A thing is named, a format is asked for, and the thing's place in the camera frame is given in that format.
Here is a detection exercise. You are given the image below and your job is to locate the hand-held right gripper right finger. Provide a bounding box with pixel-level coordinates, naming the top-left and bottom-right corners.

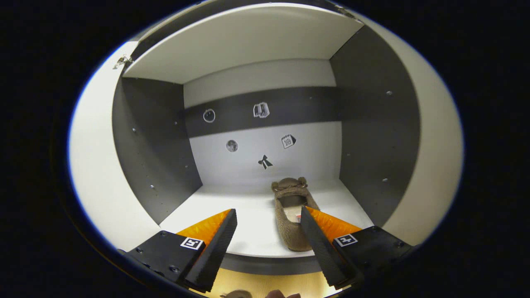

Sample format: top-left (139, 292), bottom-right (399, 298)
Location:
top-left (300, 206), bottom-right (414, 290)

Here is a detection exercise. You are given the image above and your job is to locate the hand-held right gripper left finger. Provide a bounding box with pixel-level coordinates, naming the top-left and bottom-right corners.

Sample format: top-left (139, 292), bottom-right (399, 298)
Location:
top-left (118, 208), bottom-right (239, 293)

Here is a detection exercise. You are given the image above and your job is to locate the white shoe cabinet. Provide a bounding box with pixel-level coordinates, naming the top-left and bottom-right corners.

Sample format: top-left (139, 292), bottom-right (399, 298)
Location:
top-left (112, 2), bottom-right (421, 276)

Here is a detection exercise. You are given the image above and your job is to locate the white door with bar handle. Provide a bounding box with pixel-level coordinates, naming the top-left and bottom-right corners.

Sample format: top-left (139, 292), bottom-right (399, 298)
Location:
top-left (68, 41), bottom-right (162, 251)

